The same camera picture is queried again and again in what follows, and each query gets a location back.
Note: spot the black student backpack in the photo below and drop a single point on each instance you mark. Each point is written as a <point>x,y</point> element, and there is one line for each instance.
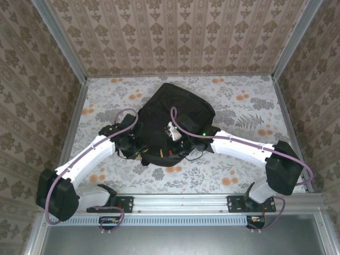
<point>175,101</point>

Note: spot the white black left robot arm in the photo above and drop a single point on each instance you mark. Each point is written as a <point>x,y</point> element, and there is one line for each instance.
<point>90,156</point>

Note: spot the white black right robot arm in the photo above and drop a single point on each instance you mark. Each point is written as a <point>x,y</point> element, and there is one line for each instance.
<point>239,146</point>

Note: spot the black wiring junction box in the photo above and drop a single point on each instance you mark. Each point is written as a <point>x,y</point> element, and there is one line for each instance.
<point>109,221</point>
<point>256,220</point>

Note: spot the grey metal front panel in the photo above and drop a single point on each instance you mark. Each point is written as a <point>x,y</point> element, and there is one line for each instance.
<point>186,241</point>

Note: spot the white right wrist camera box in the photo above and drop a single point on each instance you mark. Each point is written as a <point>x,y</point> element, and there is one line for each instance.
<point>175,134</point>

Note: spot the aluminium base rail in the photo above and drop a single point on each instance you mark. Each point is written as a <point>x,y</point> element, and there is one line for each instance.
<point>180,203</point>

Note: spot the aluminium table side rail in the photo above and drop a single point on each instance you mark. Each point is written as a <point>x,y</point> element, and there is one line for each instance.
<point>285,106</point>
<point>77,106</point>

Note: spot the aluminium frame corner post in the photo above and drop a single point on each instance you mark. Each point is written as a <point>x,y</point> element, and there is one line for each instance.
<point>62,42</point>
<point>295,40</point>

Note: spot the aluminium front frame bar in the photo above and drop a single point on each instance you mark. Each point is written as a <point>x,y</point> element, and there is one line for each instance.
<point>322,239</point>
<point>34,239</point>

